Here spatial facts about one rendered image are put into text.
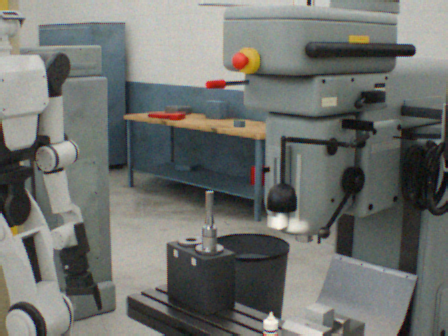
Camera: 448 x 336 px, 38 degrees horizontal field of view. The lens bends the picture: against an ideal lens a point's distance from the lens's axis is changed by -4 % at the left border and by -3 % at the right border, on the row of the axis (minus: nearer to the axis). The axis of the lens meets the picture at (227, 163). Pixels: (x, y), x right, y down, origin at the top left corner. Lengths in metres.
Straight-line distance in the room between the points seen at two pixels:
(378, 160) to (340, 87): 0.28
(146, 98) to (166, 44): 0.83
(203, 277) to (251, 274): 1.64
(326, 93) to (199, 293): 0.83
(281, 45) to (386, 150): 0.50
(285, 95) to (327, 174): 0.22
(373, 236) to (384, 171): 0.34
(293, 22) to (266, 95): 0.24
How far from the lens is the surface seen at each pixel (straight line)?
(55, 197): 2.12
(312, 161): 1.65
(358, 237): 2.16
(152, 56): 8.89
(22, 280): 1.94
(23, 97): 1.86
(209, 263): 2.06
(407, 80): 1.93
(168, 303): 2.21
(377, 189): 1.84
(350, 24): 1.64
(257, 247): 4.12
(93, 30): 8.86
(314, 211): 1.68
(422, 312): 2.13
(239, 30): 1.59
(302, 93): 1.59
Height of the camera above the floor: 1.82
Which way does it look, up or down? 11 degrees down
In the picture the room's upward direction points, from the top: 1 degrees clockwise
